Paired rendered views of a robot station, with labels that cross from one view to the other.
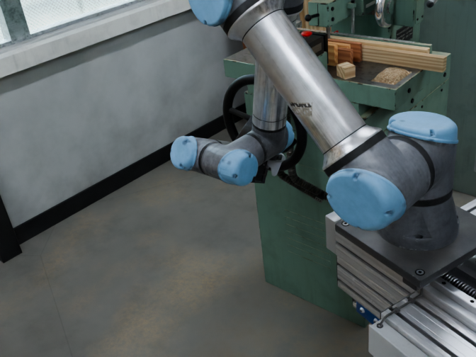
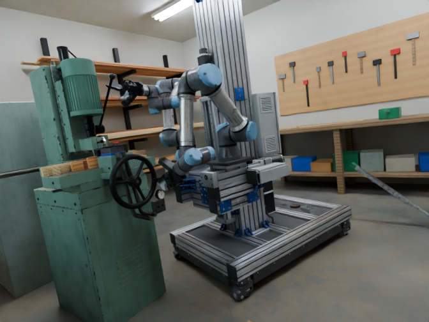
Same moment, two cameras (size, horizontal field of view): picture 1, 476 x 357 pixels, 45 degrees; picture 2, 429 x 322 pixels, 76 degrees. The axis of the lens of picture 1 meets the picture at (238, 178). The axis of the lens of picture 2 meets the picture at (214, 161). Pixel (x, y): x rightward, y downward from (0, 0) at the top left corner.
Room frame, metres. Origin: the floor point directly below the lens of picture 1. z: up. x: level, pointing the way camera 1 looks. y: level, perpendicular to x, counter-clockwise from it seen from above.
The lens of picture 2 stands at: (1.17, 1.38, 1.05)
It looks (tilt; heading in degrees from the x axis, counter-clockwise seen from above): 7 degrees down; 264
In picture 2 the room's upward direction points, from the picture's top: 8 degrees counter-clockwise
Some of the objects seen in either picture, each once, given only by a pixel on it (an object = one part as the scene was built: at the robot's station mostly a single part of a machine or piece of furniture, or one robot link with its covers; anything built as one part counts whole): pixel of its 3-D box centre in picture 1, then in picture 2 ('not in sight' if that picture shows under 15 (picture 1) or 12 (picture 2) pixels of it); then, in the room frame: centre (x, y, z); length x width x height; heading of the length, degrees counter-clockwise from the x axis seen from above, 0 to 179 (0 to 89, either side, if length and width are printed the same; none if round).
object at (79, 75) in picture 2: not in sight; (82, 89); (1.68, -0.33, 1.35); 0.18 x 0.18 x 0.31
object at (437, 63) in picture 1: (341, 49); (103, 161); (1.65, -0.36, 0.92); 0.64 x 0.02 x 0.04; 46
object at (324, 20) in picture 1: (331, 10); (91, 144); (1.69, -0.34, 1.03); 0.14 x 0.07 x 0.09; 136
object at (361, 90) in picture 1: (311, 76); (109, 170); (1.60, -0.26, 0.87); 0.61 x 0.30 x 0.06; 46
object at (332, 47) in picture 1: (312, 51); (101, 160); (1.63, -0.27, 0.93); 0.16 x 0.02 x 0.06; 46
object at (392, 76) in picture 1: (391, 73); not in sight; (1.44, -0.45, 0.91); 0.10 x 0.07 x 0.02; 136
